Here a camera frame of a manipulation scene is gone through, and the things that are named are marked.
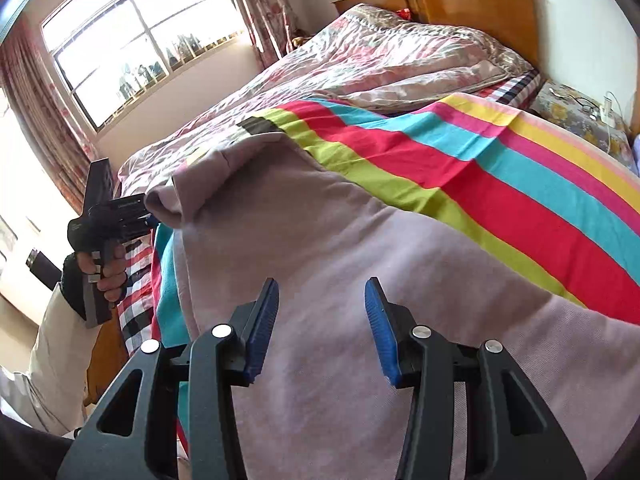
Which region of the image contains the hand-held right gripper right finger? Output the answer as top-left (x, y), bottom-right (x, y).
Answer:
top-left (364, 276), bottom-right (587, 480)

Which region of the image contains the wooden headboard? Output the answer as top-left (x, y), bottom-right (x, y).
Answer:
top-left (332, 0), bottom-right (541, 68)

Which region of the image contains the large grid window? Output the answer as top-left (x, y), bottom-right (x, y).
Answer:
top-left (41, 0), bottom-right (251, 131)

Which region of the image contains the lilac knitted sweater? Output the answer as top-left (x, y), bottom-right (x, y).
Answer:
top-left (144, 132), bottom-right (640, 480)

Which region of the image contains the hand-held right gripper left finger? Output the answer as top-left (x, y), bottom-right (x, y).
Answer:
top-left (56, 277), bottom-right (281, 480)

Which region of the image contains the person's left forearm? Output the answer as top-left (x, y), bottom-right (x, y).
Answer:
top-left (0, 287), bottom-right (108, 436)

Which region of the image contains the black cable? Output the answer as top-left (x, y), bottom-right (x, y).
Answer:
top-left (547, 87), bottom-right (601, 113)

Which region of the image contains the wooden bed frame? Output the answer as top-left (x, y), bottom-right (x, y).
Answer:
top-left (87, 305), bottom-right (129, 406)

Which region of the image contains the row of small bottles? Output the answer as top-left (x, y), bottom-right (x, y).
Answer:
top-left (115, 32), bottom-right (211, 103)

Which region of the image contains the white charger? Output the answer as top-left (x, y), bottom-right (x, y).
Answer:
top-left (597, 91), bottom-right (621, 128)

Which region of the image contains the floral pillow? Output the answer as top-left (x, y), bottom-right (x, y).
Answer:
top-left (530, 80), bottom-right (638, 171)

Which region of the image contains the person's left hand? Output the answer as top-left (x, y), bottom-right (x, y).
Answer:
top-left (59, 242), bottom-right (128, 320)

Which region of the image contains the black cylindrical object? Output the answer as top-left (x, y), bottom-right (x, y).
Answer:
top-left (25, 247), bottom-right (62, 292)

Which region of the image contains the floral curtain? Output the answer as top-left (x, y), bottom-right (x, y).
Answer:
top-left (222, 0), bottom-right (301, 68)
top-left (0, 25), bottom-right (101, 211)

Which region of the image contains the colourful striped bedsheet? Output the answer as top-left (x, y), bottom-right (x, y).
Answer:
top-left (150, 92), bottom-right (640, 480)

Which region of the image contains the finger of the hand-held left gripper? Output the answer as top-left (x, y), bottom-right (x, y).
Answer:
top-left (134, 211), bottom-right (160, 235)

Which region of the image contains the pink floral quilt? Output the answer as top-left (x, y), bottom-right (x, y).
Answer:
top-left (117, 4), bottom-right (536, 197)

